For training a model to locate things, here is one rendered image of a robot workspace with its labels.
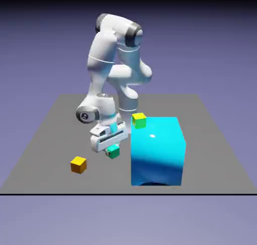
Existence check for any small green cube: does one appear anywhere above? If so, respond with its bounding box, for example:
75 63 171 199
106 144 120 160

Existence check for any small yellow-green cube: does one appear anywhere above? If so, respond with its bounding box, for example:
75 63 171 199
132 112 147 129

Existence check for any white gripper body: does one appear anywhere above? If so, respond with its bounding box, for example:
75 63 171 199
90 126 129 153

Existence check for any large cyan box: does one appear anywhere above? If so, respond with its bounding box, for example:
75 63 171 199
131 116 187 187

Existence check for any small orange cube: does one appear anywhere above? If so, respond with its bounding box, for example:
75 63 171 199
70 156 87 174

